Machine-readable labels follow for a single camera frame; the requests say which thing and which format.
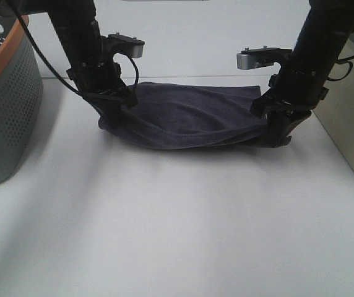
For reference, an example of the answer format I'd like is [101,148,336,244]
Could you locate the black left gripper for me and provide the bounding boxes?
[67,61,137,129]

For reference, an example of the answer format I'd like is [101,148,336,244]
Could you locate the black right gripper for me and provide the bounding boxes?
[250,67,329,148]

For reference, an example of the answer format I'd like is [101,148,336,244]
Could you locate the dark grey towel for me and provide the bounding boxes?
[98,82,269,150]

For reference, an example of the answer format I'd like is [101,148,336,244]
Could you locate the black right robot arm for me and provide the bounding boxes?
[243,1,354,148]

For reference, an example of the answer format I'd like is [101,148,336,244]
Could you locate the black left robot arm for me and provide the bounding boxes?
[0,1,145,127]

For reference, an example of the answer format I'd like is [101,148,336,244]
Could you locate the grey perforated basket orange rim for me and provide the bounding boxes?
[0,16,43,183]

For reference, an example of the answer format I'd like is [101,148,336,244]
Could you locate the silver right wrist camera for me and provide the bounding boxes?
[236,46,292,70]

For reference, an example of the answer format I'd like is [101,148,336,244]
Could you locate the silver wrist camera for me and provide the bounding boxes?
[102,33,145,59]
[236,46,292,70]

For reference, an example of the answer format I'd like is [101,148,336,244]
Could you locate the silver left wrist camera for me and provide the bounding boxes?
[102,33,145,59]

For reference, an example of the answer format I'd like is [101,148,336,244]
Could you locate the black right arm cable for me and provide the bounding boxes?
[328,15,354,83]

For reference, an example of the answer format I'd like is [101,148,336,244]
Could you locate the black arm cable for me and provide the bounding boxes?
[4,0,139,97]
[328,15,354,83]

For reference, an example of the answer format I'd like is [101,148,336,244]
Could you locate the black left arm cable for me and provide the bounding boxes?
[4,0,139,97]

